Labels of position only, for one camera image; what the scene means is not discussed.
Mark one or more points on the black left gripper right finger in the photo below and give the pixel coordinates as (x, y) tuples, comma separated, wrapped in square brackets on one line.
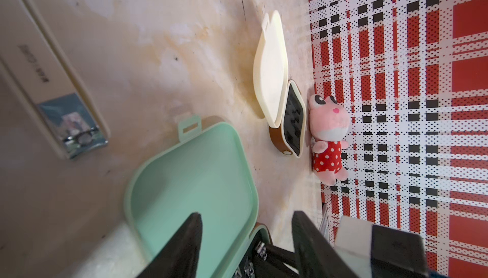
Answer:
[(314, 256)]

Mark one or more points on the silver clipper pair left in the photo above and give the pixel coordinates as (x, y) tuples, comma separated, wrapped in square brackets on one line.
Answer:
[(248, 269)]

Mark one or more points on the silver clipper pair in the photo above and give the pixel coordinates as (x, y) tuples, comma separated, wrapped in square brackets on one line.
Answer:
[(248, 269), (260, 250)]

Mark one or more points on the mint green manicure case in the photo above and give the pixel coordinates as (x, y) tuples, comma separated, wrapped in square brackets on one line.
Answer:
[(206, 172)]

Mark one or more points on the cream nail clipper far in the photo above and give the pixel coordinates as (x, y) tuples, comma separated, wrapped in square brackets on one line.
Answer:
[(40, 75)]

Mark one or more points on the pink frog plush red dress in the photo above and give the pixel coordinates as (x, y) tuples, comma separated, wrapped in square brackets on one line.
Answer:
[(329, 124)]

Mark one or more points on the cream manicure case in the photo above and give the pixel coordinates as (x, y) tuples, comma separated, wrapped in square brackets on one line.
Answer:
[(278, 96)]

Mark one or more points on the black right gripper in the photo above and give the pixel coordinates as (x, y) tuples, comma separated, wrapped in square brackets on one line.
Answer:
[(368, 249)]

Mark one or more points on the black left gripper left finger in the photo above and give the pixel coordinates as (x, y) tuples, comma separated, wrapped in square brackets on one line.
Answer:
[(179, 257)]

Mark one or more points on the silver clipper pair right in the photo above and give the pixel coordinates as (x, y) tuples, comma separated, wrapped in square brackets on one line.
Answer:
[(260, 250)]

